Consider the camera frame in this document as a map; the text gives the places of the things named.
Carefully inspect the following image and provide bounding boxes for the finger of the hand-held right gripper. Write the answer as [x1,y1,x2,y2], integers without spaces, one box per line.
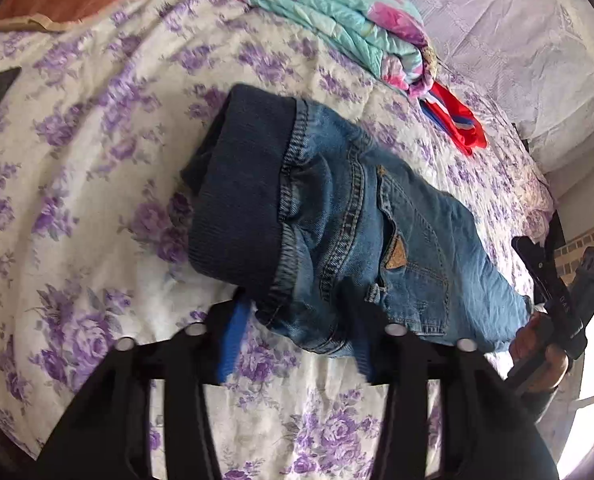
[511,236,558,293]

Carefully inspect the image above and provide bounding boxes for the blue denim pants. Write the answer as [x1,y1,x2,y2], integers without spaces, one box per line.
[179,84,535,360]

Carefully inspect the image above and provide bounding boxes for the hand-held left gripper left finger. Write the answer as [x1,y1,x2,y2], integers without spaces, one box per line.
[36,287,252,480]

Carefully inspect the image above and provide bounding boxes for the person's right hand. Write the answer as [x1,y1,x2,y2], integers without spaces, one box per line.
[508,311,572,394]

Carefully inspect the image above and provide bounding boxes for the purple floral bed sheet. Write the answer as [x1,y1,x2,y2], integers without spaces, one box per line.
[0,0,558,480]

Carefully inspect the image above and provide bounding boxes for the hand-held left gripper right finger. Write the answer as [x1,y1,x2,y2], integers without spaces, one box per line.
[338,285,560,480]

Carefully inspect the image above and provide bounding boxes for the teal pink floral folded quilt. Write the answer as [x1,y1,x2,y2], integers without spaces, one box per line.
[197,0,440,100]

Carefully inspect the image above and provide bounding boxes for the red cloth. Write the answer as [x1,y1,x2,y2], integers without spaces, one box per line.
[419,81,488,157]

